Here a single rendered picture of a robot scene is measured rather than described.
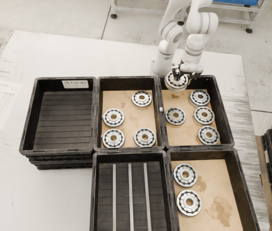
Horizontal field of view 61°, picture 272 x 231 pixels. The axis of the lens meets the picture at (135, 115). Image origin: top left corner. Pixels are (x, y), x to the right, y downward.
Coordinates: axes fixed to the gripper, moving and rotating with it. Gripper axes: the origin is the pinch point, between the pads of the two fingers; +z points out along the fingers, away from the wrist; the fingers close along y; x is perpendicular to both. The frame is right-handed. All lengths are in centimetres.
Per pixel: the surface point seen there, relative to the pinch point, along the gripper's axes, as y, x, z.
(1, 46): 175, -111, 99
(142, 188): 16, 47, 16
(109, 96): 35.5, 1.1, 16.3
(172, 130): 2.7, 17.9, 16.4
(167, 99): 5.0, -0.4, 16.6
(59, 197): 53, 51, 28
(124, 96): 27.5, 0.0, 16.4
